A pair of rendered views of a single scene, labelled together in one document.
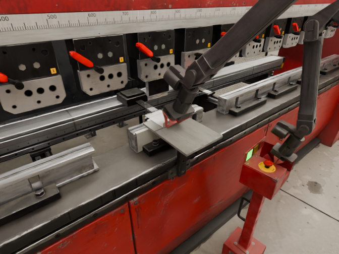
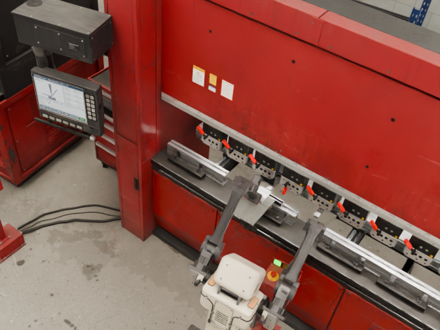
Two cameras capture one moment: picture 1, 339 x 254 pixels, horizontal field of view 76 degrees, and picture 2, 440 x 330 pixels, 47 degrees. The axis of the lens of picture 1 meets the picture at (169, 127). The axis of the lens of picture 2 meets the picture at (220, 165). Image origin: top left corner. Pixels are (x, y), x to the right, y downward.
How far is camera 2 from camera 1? 280 cm
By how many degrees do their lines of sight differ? 55
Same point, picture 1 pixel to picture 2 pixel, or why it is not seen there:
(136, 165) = not seen: hidden behind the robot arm
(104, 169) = (224, 188)
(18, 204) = (190, 167)
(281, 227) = not seen: outside the picture
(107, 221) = (206, 206)
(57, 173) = (208, 170)
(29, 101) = (208, 142)
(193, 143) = (239, 212)
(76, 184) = (210, 181)
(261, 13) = not seen: hidden behind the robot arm
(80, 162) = (217, 175)
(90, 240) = (198, 205)
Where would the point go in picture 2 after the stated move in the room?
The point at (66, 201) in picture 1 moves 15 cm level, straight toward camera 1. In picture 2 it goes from (199, 182) to (184, 194)
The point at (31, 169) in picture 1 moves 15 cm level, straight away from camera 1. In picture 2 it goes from (203, 160) to (215, 149)
